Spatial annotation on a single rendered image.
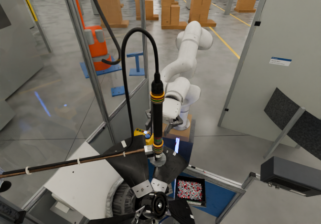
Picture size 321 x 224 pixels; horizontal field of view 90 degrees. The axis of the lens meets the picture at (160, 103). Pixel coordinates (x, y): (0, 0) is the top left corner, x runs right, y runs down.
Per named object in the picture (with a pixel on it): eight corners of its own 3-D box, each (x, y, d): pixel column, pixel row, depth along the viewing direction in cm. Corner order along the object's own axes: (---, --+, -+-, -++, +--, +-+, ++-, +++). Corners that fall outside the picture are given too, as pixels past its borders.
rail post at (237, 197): (214, 222, 173) (237, 193, 123) (215, 218, 176) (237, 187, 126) (218, 224, 172) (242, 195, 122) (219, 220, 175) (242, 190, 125)
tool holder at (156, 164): (146, 169, 68) (145, 156, 62) (144, 154, 73) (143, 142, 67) (167, 165, 69) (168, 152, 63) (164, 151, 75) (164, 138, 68)
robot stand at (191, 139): (165, 162, 228) (166, 114, 168) (186, 166, 223) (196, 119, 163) (159, 183, 206) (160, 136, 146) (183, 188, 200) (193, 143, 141)
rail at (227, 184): (138, 154, 149) (137, 149, 144) (140, 151, 151) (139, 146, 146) (242, 195, 122) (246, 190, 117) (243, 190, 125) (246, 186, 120)
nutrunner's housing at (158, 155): (155, 167, 71) (151, 77, 42) (153, 159, 74) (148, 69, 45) (163, 165, 72) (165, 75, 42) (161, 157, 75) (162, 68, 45)
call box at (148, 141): (132, 144, 135) (130, 136, 128) (137, 135, 142) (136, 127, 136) (149, 150, 130) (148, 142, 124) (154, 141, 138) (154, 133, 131)
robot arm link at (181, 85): (162, 89, 71) (182, 91, 67) (172, 75, 80) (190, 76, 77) (164, 104, 76) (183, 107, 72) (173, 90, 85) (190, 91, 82)
